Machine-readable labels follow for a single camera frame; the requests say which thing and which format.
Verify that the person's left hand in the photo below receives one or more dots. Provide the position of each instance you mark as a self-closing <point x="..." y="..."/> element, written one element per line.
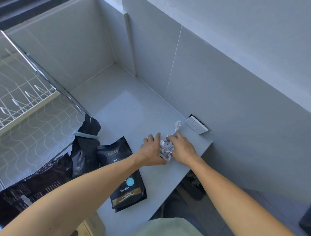
<point x="149" y="153"/>

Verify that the person's right hand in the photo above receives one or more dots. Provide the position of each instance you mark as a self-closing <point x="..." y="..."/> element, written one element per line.
<point x="184" y="152"/>

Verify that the person's right fingers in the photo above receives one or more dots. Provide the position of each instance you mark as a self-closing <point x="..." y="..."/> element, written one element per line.
<point x="177" y="138"/>

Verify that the person's left fingers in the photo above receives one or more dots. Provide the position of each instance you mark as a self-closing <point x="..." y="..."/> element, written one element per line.
<point x="151" y="140"/>

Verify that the white paper tissue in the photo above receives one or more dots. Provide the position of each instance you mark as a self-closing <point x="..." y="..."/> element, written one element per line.
<point x="166" y="148"/>

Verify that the person's left forearm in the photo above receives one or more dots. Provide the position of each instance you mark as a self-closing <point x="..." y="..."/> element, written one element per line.
<point x="73" y="197"/>

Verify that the person's right forearm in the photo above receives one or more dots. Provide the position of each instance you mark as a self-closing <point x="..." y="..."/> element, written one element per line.
<point x="233" y="199"/>

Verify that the black coffee bag gold label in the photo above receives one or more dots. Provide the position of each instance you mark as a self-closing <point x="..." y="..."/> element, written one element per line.
<point x="128" y="192"/>

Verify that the person's dark trousers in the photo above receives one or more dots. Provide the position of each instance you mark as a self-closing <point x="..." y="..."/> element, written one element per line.
<point x="184" y="194"/>

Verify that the rolled black coffee bag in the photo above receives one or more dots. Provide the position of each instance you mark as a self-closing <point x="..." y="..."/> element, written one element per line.
<point x="85" y="150"/>

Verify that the person's light green shirt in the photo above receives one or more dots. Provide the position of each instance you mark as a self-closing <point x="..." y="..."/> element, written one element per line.
<point x="170" y="228"/>

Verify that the beige cabinet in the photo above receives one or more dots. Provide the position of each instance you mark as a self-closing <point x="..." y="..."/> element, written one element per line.
<point x="93" y="226"/>

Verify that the large glossy black bag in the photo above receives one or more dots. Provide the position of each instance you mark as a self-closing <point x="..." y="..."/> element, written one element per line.
<point x="29" y="189"/>

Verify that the white wall socket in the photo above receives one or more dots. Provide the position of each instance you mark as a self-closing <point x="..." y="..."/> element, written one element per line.
<point x="195" y="125"/>

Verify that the chrome rack frame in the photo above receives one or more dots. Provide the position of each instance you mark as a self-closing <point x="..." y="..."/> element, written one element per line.
<point x="48" y="75"/>

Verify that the dark window frame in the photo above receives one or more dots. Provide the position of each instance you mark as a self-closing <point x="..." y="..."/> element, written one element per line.
<point x="21" y="9"/>

